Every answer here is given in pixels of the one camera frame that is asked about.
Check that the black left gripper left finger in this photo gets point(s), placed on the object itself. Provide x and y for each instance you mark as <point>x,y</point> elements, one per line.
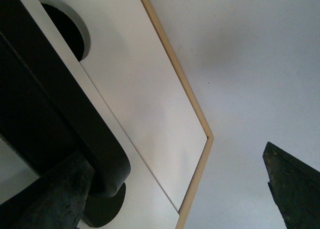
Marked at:
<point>56,200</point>

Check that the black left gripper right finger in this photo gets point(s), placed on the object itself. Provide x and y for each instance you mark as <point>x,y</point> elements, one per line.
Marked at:
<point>295,188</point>

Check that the wooden drawer cabinet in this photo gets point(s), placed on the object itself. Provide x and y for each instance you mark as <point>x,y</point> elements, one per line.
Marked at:
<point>184,137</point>

